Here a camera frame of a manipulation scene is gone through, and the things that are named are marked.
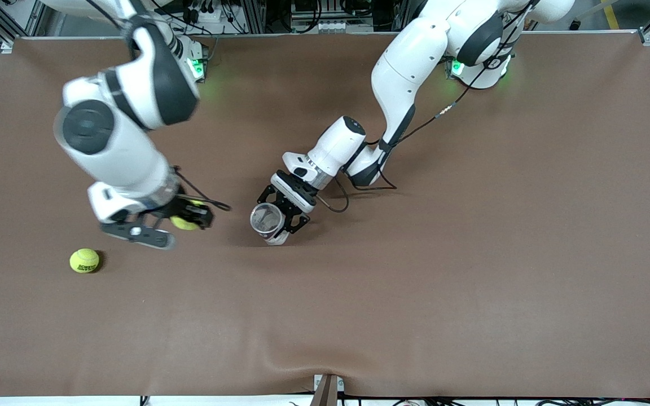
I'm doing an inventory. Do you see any yellow tennis ball Wilson logo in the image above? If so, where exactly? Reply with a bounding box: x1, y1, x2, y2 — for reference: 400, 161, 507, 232
169, 199, 204, 231

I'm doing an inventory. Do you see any clear Wilson tennis ball can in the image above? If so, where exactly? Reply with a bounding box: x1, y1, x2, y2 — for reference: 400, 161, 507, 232
249, 202, 292, 246

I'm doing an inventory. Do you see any yellow tennis ball two-line print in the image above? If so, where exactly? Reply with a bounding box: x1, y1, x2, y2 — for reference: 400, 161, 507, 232
69, 248, 100, 274

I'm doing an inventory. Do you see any brown table cover sheet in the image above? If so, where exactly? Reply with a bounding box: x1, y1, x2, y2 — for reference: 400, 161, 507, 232
0, 33, 650, 398

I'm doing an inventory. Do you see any white power strip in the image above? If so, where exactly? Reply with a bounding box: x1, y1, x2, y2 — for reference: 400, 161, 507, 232
181, 0, 230, 26

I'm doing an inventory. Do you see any metal table edge bracket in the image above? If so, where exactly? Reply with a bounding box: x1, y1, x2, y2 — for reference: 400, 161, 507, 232
313, 373, 345, 406

